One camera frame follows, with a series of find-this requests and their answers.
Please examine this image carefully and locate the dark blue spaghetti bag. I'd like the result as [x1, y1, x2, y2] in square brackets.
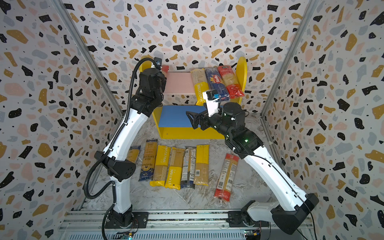
[126, 146, 141, 164]

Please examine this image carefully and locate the blue Barilla spaghetti bag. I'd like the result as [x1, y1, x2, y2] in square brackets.
[205, 67, 230, 102]

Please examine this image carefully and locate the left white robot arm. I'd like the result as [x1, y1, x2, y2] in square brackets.
[95, 68, 166, 228]

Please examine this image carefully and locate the plain yellow spaghetti bag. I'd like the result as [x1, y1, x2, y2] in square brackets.
[194, 145, 210, 186]

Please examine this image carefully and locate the red spaghetti bag top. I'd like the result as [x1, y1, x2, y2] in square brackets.
[218, 66, 245, 99]

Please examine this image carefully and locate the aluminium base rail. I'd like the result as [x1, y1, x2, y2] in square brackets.
[58, 210, 315, 240]

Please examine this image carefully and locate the yellow Pastatime spaghetti bag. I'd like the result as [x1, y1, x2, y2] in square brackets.
[150, 146, 172, 187]

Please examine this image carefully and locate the orange blue spaghetti bag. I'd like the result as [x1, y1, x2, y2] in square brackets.
[139, 139, 158, 182]

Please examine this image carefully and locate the red clear spaghetti bag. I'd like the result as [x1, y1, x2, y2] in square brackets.
[214, 154, 240, 202]

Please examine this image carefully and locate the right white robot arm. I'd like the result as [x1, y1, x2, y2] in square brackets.
[186, 103, 319, 235]

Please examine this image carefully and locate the clear white label spaghetti bag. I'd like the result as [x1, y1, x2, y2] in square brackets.
[181, 147, 197, 189]

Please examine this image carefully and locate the yellow shelf with coloured boards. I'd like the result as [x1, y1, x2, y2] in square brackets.
[139, 55, 249, 141]

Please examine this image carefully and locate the red spaghetti bag black label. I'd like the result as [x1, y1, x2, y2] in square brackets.
[161, 65, 170, 76]

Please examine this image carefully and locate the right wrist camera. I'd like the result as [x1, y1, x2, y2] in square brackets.
[203, 90, 221, 117]

